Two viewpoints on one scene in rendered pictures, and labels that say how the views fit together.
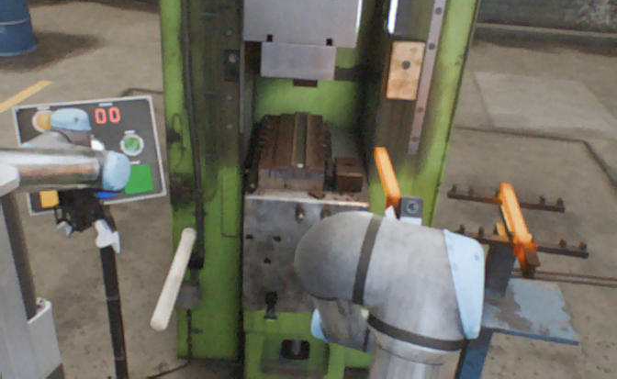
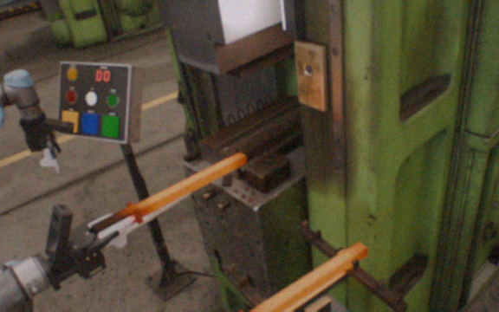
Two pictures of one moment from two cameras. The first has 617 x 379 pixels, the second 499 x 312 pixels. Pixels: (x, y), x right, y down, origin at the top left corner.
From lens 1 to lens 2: 132 cm
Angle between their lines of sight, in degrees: 46
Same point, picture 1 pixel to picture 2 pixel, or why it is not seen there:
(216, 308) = not seen: hidden behind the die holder
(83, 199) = (36, 132)
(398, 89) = (307, 95)
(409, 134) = (331, 149)
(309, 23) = (192, 16)
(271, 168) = (205, 145)
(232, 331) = not seen: hidden behind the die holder
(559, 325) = not seen: outside the picture
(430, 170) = (359, 197)
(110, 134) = (102, 89)
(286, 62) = (189, 51)
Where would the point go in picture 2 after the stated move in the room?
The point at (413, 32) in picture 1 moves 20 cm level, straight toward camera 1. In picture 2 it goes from (314, 32) to (243, 56)
